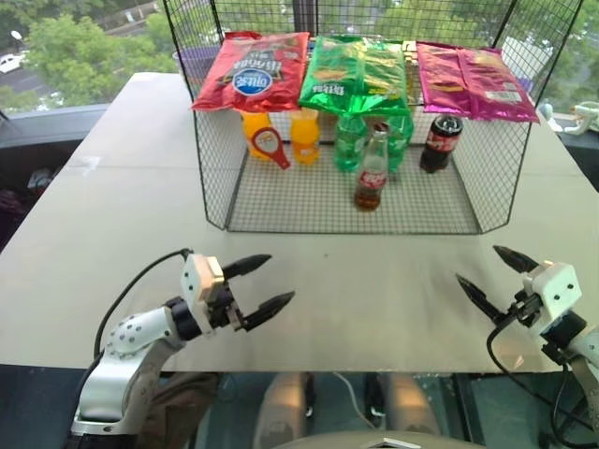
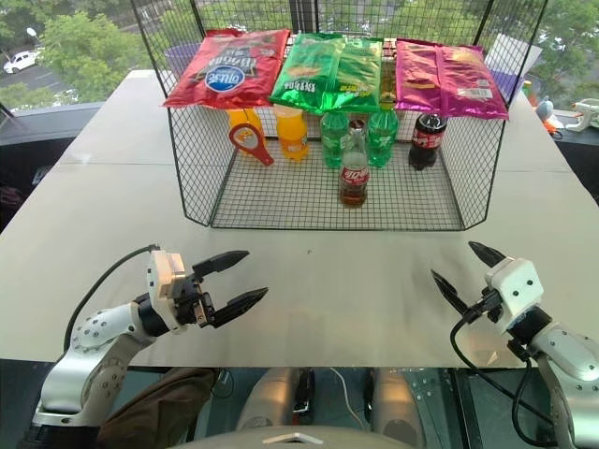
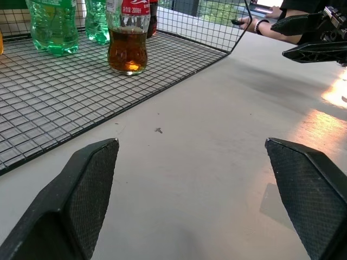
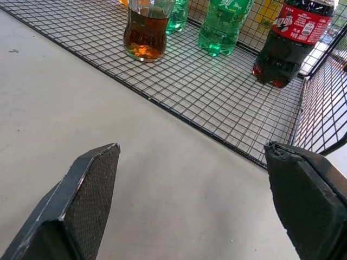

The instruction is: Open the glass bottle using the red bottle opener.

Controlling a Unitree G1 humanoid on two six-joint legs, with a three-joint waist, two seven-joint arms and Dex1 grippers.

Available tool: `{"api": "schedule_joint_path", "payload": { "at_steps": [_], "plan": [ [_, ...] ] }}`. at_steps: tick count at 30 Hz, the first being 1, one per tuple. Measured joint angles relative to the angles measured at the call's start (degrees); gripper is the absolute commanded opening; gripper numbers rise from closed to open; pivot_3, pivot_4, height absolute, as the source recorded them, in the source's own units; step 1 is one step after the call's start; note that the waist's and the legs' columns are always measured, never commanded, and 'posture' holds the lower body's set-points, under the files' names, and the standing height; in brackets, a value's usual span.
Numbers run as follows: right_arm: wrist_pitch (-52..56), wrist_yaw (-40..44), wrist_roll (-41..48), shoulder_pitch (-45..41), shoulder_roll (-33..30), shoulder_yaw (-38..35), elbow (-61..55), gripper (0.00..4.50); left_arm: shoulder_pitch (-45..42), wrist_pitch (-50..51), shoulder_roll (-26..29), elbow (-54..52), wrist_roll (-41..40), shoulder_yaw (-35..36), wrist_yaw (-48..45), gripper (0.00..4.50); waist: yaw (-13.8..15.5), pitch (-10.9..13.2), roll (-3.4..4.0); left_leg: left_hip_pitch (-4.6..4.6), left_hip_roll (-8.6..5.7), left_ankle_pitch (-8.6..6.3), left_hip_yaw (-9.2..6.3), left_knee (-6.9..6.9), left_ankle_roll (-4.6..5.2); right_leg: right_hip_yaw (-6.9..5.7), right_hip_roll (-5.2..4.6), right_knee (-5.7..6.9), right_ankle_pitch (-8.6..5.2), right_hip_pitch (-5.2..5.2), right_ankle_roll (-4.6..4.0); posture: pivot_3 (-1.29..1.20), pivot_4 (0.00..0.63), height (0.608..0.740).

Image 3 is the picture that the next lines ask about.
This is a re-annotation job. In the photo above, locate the grey laptop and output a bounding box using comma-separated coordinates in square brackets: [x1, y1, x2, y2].
[248, 0, 275, 14]

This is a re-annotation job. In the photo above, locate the large green plastic bottle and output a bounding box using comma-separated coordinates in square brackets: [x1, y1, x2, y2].
[25, 0, 80, 57]

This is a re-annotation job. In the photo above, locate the black bead bracelet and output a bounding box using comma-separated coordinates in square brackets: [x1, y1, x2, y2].
[254, 18, 271, 36]

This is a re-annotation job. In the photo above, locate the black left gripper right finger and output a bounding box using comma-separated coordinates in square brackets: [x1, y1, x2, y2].
[265, 137, 347, 260]

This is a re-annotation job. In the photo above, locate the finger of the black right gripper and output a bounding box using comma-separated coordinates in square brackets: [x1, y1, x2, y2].
[281, 41, 347, 65]
[270, 12, 326, 36]

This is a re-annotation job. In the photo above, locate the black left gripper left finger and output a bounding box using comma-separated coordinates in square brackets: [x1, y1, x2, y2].
[0, 138, 120, 260]

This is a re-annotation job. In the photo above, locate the dark cola bottle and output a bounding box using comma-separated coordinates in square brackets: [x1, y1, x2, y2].
[146, 0, 158, 39]

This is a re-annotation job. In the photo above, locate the cola glass bottle red label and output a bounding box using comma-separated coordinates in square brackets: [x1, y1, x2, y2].
[106, 0, 151, 76]

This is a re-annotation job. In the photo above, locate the black wire mesh rack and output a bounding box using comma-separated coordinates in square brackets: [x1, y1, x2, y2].
[0, 0, 253, 176]

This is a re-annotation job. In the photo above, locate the person's hand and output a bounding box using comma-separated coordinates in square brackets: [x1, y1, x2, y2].
[237, 15, 259, 34]

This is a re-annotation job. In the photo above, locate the person's black clothed torso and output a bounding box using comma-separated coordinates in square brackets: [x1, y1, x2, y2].
[278, 0, 347, 18]

